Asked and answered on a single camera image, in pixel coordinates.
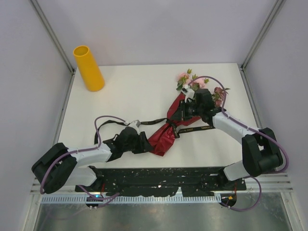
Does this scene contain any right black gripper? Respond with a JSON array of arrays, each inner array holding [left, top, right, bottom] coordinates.
[[170, 100, 203, 121]]

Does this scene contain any red wrapping paper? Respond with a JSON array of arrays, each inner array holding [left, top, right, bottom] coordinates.
[[147, 92, 202, 157]]

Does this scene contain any black gold-lettered ribbon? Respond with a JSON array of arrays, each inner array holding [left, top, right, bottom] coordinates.
[[94, 118, 215, 144]]

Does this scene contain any pink artificial flower bunch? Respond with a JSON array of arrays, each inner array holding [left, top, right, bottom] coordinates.
[[176, 69, 230, 107]]

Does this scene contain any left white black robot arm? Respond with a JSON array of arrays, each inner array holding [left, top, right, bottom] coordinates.
[[31, 127, 154, 194]]

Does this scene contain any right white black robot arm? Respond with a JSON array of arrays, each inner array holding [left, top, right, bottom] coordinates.
[[171, 87, 283, 190]]

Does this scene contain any yellow cylindrical vase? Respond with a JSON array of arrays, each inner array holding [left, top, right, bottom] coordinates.
[[73, 45, 105, 91]]

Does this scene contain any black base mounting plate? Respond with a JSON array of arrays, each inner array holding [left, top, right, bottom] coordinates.
[[86, 167, 246, 197]]

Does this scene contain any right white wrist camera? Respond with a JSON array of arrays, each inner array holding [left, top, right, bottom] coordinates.
[[181, 85, 195, 102]]

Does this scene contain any white slotted cable duct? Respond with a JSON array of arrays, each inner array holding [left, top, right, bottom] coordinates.
[[41, 194, 221, 204]]

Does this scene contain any left aluminium frame post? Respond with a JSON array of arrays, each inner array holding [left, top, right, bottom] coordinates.
[[30, 0, 77, 75]]

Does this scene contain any aluminium frame post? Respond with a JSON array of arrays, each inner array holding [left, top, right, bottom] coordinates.
[[30, 0, 77, 75], [240, 0, 286, 72]]

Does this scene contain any right aluminium frame post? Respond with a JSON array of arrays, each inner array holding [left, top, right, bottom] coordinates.
[[240, 0, 286, 72]]

